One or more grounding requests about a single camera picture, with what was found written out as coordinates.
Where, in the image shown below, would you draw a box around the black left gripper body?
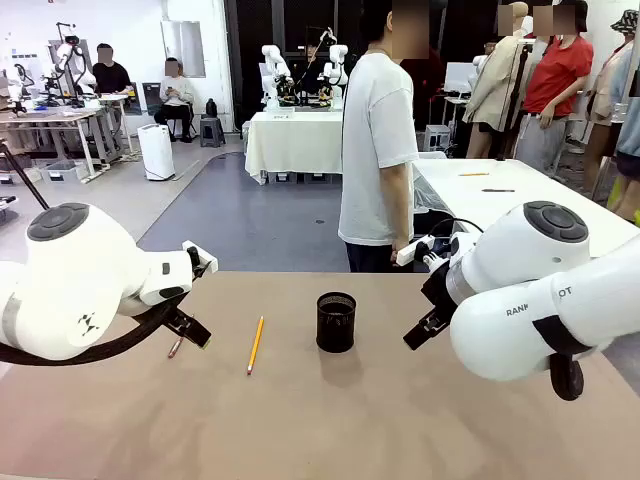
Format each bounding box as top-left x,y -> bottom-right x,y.
162,302 -> 193,327

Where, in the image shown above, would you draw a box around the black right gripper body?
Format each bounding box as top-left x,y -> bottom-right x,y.
420,261 -> 455,322

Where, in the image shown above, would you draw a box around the pink capped black marker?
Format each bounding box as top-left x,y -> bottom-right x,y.
167,313 -> 196,359

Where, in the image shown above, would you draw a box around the yellow pencil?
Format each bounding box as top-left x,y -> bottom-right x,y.
245,315 -> 265,377

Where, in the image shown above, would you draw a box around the person's right forearm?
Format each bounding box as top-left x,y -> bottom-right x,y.
378,160 -> 415,242

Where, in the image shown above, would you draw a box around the black mesh pen holder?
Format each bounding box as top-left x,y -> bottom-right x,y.
315,292 -> 358,354

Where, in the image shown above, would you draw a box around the clear plastic sheet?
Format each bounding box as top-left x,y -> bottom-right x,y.
412,164 -> 454,216

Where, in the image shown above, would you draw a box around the large white table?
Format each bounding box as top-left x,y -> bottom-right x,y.
410,157 -> 640,259

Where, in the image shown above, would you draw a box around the grey metal box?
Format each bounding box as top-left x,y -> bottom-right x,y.
423,124 -> 452,151

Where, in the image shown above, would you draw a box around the person in white t-shirt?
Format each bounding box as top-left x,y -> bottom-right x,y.
337,0 -> 431,274

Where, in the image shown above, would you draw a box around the white air purifier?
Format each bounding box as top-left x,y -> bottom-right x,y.
137,124 -> 176,182

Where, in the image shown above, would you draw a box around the grey plastic bin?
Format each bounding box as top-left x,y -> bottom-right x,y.
38,159 -> 89,185

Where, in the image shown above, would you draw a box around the grey plastic stool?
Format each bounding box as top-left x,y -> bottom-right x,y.
199,115 -> 227,149

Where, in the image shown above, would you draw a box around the black tripod leg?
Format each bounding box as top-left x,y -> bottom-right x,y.
0,139 -> 51,211

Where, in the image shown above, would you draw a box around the table with white cloth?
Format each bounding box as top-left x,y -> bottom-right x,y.
244,110 -> 351,186

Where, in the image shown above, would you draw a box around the white monitor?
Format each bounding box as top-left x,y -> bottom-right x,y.
443,61 -> 479,96

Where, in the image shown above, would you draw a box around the seated person in white top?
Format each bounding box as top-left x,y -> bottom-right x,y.
153,57 -> 197,141

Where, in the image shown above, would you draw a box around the brown top work desk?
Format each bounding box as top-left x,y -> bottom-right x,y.
0,107 -> 109,181

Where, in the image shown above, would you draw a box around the person in red shirt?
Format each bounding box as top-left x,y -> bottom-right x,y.
514,0 -> 596,176

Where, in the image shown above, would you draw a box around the person in black shirt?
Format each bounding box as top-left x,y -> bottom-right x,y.
92,43 -> 135,96

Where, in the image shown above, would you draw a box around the person in black behind robots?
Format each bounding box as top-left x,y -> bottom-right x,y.
294,27 -> 336,96

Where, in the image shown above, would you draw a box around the white humanoid lab robot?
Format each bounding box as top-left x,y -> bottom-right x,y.
47,22 -> 96,109

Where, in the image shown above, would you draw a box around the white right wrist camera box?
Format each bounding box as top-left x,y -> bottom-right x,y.
397,234 -> 451,272

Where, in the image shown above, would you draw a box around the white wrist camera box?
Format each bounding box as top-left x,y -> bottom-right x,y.
181,240 -> 219,279
397,234 -> 451,272

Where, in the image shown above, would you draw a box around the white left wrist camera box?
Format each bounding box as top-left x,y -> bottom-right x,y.
181,240 -> 219,279

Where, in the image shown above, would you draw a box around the thin black camera cable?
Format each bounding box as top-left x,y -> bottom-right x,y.
428,218 -> 485,239

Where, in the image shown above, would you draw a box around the thick black left arm hose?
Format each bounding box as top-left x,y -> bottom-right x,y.
0,299 -> 176,367

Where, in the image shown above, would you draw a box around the thick black arm hose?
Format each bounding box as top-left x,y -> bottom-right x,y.
549,349 -> 585,402
0,299 -> 176,367

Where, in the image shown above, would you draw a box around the thick black right arm hose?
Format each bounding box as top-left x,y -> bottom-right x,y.
549,349 -> 585,402

